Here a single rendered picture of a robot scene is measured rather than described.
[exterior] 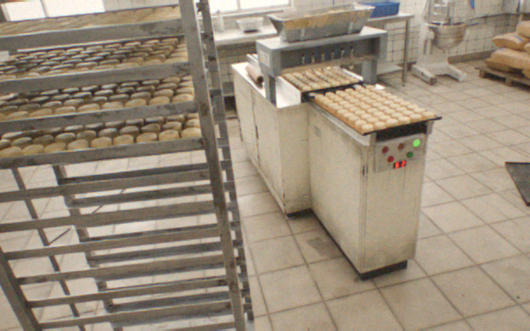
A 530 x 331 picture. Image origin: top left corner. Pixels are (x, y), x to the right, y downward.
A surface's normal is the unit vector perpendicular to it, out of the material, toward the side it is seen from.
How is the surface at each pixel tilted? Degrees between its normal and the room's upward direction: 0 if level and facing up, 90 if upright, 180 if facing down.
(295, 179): 90
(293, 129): 90
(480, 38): 90
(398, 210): 90
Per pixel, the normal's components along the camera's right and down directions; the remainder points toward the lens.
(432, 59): 0.06, 0.44
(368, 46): 0.28, 0.42
